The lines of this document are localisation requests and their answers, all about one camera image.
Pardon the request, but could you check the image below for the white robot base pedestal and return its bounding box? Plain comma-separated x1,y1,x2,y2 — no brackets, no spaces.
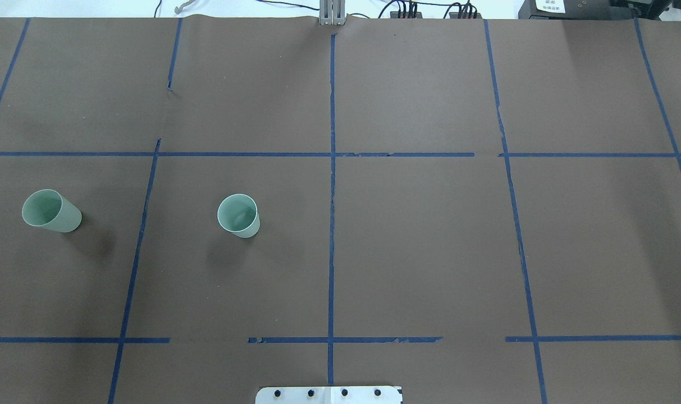
255,385,404,403

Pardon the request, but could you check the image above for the black power strip left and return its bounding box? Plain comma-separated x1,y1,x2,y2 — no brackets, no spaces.
389,2,423,20

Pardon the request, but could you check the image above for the black cable on wall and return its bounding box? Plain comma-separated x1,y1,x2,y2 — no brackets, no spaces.
256,0,321,11

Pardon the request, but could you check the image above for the black power strip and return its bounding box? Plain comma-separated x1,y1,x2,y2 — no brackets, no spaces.
444,1,482,20
389,2,423,20

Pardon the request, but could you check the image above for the black box with label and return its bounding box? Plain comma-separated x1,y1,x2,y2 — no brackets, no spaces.
518,1,612,20

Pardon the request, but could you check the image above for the aluminium profile post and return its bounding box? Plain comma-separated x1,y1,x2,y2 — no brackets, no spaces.
319,0,347,26

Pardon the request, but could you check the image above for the mint green cup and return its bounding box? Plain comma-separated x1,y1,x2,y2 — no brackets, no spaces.
21,189,82,233
217,194,260,238

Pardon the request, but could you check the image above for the black power strip right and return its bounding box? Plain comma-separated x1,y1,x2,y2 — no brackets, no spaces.
444,1,482,20

